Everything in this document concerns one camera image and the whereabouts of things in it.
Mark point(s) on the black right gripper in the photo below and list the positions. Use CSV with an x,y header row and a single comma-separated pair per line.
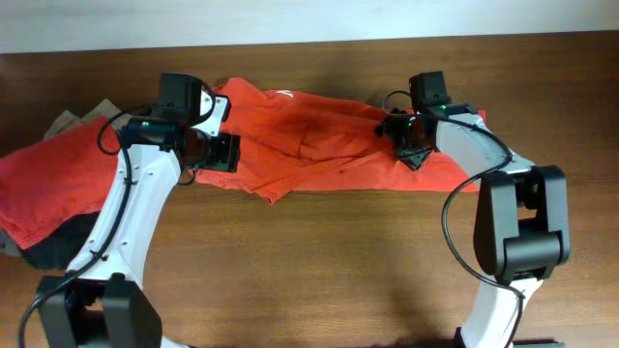
x,y
416,156

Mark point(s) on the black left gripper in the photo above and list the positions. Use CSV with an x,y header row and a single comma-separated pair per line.
x,y
227,153

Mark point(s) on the orange t-shirt with white print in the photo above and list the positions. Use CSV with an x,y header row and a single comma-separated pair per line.
x,y
297,141

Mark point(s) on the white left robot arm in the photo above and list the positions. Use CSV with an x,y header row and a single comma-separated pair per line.
x,y
99,301

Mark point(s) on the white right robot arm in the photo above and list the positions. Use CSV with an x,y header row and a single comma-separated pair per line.
x,y
521,231

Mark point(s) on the folded beige garment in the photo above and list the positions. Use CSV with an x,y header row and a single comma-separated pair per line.
x,y
67,121

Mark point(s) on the folded red shirt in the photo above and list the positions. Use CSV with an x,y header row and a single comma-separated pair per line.
x,y
46,184

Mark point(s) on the folded black garment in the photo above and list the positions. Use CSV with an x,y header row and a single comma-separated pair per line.
x,y
56,251

